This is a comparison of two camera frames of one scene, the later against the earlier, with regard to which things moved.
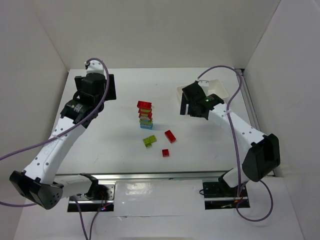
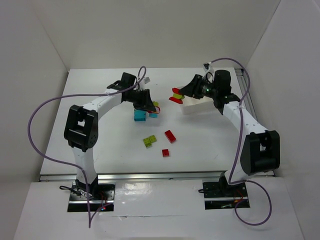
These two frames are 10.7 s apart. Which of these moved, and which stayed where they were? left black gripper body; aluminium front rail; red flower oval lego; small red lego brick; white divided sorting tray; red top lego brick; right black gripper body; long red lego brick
Moved: white divided sorting tray; right black gripper body; red flower oval lego; red top lego brick; left black gripper body
Stayed: long red lego brick; small red lego brick; aluminium front rail
